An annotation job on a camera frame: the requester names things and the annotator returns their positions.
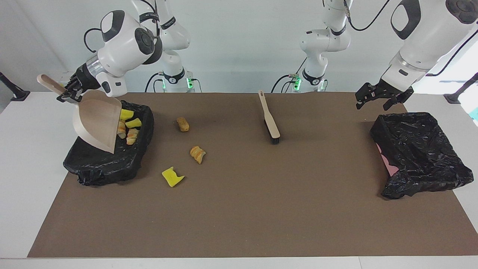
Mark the brown cork-like sponge chunk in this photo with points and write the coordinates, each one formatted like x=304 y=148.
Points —
x=182 y=124

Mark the black plastic trash bag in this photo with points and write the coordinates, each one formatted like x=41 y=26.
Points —
x=108 y=168
x=422 y=149

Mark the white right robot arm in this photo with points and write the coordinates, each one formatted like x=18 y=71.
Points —
x=123 y=48

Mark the yellow sponge wedge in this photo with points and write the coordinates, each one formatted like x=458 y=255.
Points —
x=126 y=114

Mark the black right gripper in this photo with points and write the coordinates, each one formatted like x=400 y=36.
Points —
x=83 y=78

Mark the beige plastic dustpan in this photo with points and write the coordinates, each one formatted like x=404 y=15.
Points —
x=97 y=123

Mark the notched yellow sponge piece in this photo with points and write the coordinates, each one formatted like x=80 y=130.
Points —
x=171 y=177

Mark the beige brush black bristles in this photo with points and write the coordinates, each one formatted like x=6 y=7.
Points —
x=270 y=121

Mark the green and yellow sponge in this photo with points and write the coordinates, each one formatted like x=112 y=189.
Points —
x=133 y=123

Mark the brown table mat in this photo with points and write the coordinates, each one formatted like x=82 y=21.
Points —
x=224 y=224

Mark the black clamp stand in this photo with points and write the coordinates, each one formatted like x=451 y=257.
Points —
x=16 y=94
x=453 y=98

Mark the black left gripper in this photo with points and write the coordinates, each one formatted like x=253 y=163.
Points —
x=394 y=89

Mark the orange striped sponge chunk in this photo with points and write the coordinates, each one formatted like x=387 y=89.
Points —
x=197 y=154

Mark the pink plastic bin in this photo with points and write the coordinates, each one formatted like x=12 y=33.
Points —
x=390 y=166

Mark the teal object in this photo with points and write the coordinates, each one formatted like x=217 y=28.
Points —
x=475 y=114

